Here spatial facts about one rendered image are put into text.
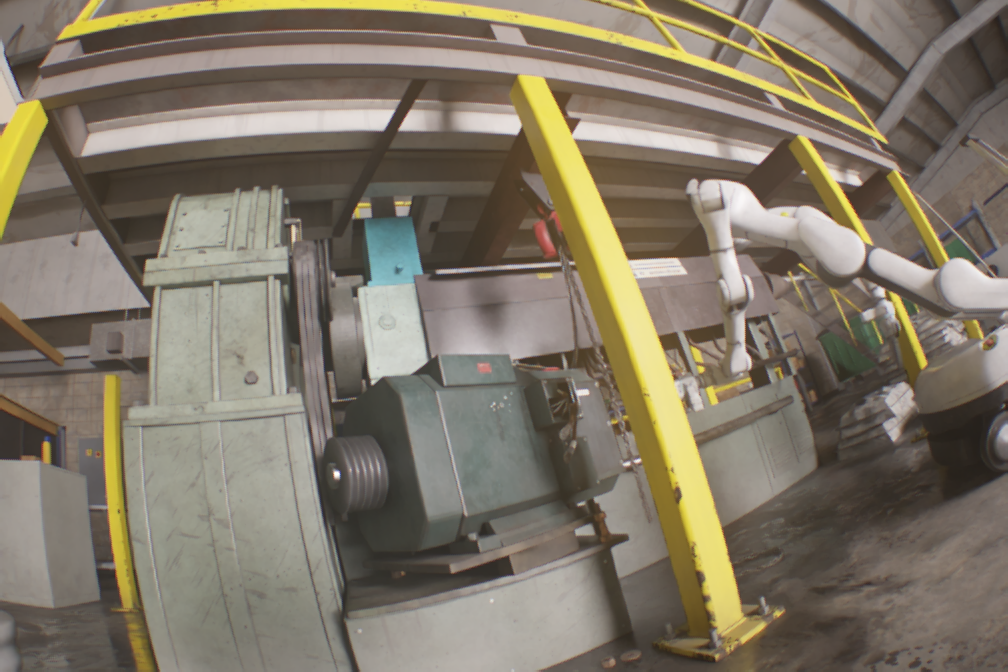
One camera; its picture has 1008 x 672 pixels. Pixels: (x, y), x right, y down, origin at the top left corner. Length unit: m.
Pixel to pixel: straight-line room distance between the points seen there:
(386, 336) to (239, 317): 0.75
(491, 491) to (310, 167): 1.61
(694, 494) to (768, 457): 1.62
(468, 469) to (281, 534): 0.51
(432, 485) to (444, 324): 1.03
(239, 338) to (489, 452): 0.78
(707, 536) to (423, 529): 0.63
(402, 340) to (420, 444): 0.94
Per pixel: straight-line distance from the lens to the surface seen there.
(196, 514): 1.30
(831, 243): 1.53
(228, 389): 1.38
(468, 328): 2.00
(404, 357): 1.94
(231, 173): 2.22
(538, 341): 2.08
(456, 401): 1.17
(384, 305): 2.02
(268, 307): 1.45
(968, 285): 1.62
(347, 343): 1.84
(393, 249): 2.19
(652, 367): 1.08
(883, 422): 2.87
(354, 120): 1.96
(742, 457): 2.52
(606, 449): 1.49
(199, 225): 1.69
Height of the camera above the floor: 0.49
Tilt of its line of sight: 24 degrees up
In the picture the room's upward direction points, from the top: 16 degrees counter-clockwise
